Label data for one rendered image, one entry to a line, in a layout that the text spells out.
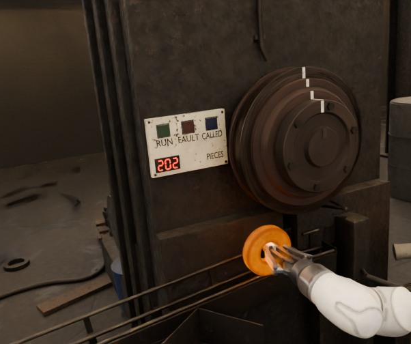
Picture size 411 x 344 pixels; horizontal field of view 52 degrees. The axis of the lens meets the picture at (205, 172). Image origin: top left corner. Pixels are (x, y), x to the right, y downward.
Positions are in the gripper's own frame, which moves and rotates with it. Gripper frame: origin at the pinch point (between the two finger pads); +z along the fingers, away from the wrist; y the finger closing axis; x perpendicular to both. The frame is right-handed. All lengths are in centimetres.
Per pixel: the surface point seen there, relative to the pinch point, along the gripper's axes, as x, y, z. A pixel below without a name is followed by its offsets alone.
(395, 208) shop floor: -93, 223, 146
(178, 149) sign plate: 28.1, -17.5, 22.2
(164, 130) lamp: 34.6, -21.6, 22.1
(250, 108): 40.0, 1.3, 9.5
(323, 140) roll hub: 29.4, 19.7, -0.4
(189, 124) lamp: 35.2, -13.3, 22.1
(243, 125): 35.4, -1.5, 9.3
